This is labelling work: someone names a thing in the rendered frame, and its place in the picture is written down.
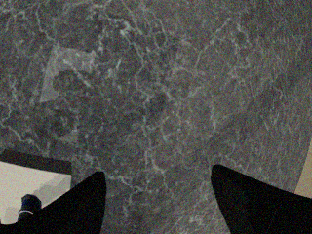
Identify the beige square block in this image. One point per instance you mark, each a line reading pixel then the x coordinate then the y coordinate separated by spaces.
pixel 22 174

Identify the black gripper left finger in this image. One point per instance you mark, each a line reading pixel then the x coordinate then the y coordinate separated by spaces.
pixel 78 211

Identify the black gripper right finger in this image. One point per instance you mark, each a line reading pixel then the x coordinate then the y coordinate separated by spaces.
pixel 253 207

